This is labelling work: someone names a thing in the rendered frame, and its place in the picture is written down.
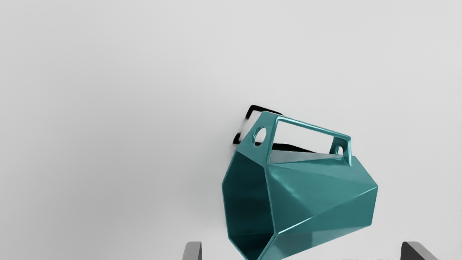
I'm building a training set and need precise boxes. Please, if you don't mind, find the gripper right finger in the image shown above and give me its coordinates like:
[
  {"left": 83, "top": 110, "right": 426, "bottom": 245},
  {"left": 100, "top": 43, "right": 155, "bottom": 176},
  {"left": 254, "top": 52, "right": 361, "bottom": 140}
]
[{"left": 401, "top": 241, "right": 439, "bottom": 260}]

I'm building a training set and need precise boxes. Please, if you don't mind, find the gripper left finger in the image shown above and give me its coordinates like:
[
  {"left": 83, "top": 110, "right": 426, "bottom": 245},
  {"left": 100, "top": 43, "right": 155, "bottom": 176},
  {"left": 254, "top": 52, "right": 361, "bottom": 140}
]
[{"left": 182, "top": 241, "right": 202, "bottom": 260}]

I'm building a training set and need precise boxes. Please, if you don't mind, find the teal faceted mug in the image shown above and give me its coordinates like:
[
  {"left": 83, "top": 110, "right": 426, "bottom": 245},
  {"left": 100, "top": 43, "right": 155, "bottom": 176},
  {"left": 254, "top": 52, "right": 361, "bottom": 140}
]
[{"left": 221, "top": 111, "right": 379, "bottom": 260}]

